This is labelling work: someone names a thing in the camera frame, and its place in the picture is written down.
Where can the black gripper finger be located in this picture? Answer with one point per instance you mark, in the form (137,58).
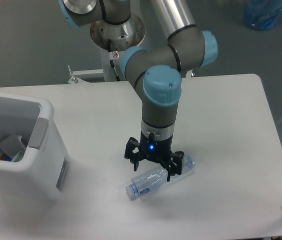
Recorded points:
(133,153)
(175,164)

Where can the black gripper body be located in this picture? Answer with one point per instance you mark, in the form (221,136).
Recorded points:
(157,151)

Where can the clear plastic bottle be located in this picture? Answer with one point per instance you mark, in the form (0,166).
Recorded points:
(155,178)

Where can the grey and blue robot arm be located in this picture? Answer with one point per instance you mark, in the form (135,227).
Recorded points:
(156,76)

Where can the white trash can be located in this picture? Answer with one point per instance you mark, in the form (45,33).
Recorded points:
(33,157)

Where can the blue snack packet in bin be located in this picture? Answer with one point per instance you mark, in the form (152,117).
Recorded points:
(5,157)

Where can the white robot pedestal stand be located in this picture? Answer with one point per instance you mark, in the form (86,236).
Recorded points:
(98,73)

